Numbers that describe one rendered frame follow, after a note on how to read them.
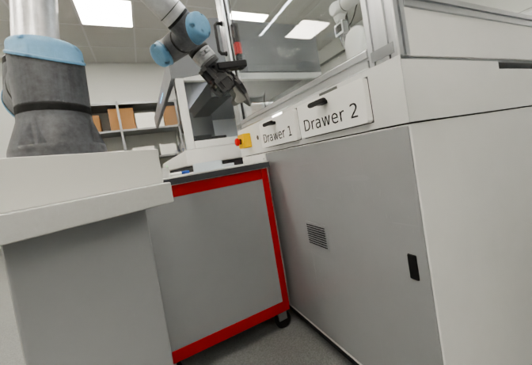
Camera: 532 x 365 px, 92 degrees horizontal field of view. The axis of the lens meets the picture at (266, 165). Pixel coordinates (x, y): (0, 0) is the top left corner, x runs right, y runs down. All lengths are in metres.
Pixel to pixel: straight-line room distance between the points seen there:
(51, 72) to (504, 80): 1.10
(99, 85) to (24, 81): 4.74
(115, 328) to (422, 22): 0.88
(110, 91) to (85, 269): 4.85
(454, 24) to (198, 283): 1.14
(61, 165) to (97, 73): 4.91
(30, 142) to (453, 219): 0.87
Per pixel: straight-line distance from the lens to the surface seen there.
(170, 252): 1.06
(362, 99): 0.69
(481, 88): 0.92
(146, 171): 0.56
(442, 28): 0.82
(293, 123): 0.93
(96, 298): 0.56
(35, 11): 0.83
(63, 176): 0.53
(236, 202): 1.09
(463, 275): 0.82
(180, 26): 0.84
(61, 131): 0.57
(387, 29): 0.69
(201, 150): 1.75
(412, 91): 0.66
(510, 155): 1.02
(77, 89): 0.62
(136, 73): 5.40
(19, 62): 0.63
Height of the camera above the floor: 0.78
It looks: 2 degrees down
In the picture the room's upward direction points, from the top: 9 degrees counter-clockwise
